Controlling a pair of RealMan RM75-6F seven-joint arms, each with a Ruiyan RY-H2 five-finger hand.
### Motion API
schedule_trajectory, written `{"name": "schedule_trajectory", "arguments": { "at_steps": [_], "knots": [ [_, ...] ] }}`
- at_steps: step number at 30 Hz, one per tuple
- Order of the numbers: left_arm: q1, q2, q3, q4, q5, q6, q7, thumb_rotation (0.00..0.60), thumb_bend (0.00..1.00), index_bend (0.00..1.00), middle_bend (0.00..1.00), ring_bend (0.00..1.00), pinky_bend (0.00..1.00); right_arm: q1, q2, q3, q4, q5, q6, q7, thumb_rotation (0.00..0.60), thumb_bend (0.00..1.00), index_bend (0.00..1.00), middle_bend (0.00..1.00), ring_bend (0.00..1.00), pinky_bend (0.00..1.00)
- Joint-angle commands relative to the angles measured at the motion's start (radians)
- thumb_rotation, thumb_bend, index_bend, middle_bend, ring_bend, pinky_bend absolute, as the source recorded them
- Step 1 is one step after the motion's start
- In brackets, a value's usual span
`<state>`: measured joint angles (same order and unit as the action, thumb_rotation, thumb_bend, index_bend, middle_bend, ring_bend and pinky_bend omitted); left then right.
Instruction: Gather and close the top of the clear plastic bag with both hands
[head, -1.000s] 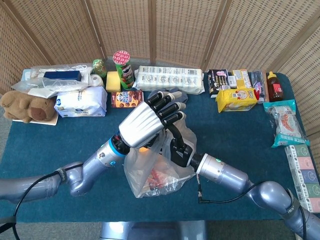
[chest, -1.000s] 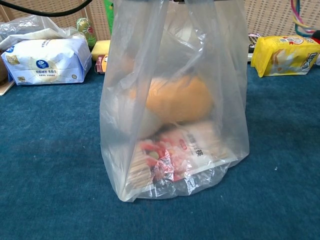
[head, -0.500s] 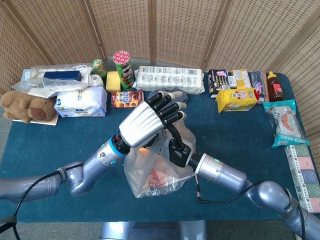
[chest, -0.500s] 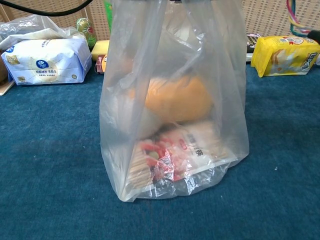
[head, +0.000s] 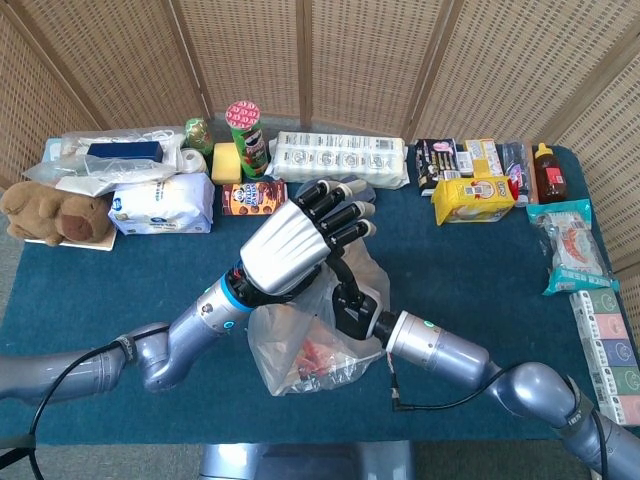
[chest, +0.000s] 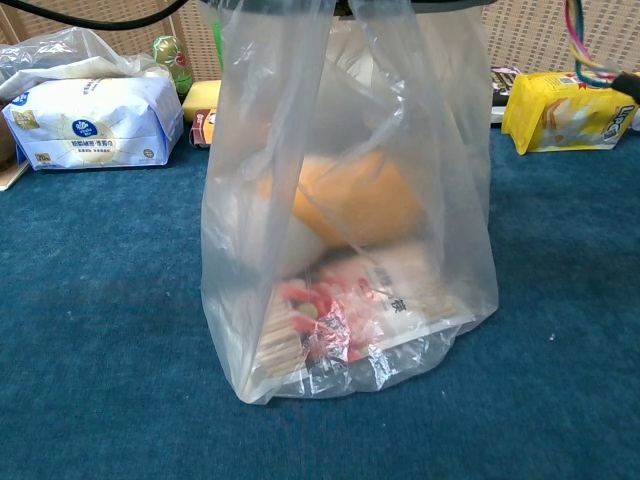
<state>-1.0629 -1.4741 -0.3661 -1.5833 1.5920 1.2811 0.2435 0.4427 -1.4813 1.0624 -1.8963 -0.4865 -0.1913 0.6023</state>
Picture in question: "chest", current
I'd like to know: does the brown cookie box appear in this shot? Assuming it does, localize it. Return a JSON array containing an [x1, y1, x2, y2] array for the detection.
[[188, 108, 219, 149]]

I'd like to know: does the clear plastic shopping bag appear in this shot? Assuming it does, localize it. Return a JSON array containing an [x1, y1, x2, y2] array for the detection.
[[199, 0, 501, 405]]

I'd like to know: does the wicker folding screen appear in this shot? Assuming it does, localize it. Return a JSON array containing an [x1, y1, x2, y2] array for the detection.
[[0, 0, 640, 84]]

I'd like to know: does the white flat board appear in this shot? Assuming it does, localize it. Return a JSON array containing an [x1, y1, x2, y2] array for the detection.
[[0, 159, 31, 192]]

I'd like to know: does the white tissue pack blue logo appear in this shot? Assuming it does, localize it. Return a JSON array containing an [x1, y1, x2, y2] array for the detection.
[[2, 74, 184, 172]]

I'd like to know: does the yellow sponge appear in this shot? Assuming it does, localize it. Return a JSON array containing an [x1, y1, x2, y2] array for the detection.
[[180, 79, 222, 124]]

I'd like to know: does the blue felt table cover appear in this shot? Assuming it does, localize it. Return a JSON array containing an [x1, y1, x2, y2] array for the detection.
[[0, 122, 640, 480]]

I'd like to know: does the yellow wafer package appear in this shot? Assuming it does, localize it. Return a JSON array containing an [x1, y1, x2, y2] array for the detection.
[[501, 72, 640, 155]]

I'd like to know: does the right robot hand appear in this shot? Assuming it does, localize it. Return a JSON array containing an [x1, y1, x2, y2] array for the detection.
[[333, 0, 496, 16]]

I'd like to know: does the yellow duck plush toy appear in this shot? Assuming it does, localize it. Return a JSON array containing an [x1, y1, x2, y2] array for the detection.
[[257, 149, 431, 249]]

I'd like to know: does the red white cracker package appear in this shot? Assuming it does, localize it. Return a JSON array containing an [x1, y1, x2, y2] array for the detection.
[[249, 239, 476, 381]]

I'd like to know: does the black snack package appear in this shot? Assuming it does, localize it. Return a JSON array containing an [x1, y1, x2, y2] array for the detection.
[[489, 65, 524, 124]]

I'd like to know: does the black cable with coloured wires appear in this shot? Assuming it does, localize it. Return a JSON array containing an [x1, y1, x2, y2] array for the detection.
[[564, 0, 640, 105]]

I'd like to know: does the clear bag with blue box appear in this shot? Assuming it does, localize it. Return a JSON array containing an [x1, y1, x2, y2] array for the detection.
[[0, 25, 171, 101]]

